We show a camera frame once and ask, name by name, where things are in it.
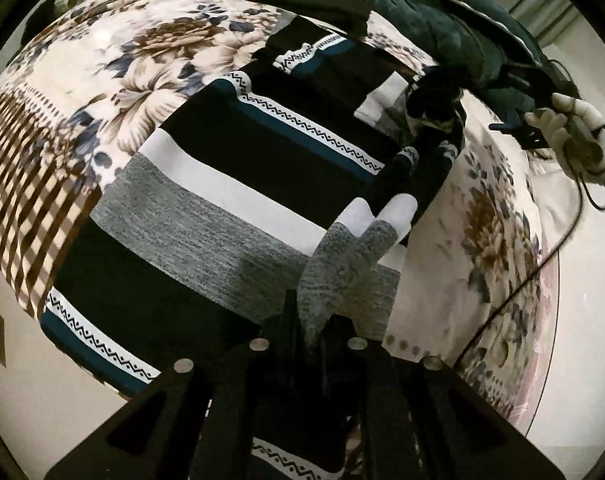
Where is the dark green quilted jacket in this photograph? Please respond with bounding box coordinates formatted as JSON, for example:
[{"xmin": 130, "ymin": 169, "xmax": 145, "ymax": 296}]
[{"xmin": 371, "ymin": 0, "xmax": 576, "ymax": 118}]

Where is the right hand in white glove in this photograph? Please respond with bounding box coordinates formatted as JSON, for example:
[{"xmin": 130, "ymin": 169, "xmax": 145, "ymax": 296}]
[{"xmin": 525, "ymin": 93, "xmax": 605, "ymax": 188}]

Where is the black cable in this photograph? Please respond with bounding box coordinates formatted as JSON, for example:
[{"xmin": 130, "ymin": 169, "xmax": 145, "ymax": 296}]
[{"xmin": 452, "ymin": 58, "xmax": 605, "ymax": 371}]

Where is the striped black grey knit sweater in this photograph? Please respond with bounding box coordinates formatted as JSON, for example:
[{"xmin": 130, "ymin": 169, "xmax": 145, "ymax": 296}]
[{"xmin": 39, "ymin": 14, "xmax": 467, "ymax": 480}]

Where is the floral patterned bed sheet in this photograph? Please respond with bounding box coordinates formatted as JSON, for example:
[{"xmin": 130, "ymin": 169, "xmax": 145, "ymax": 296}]
[{"xmin": 0, "ymin": 0, "xmax": 551, "ymax": 428}]

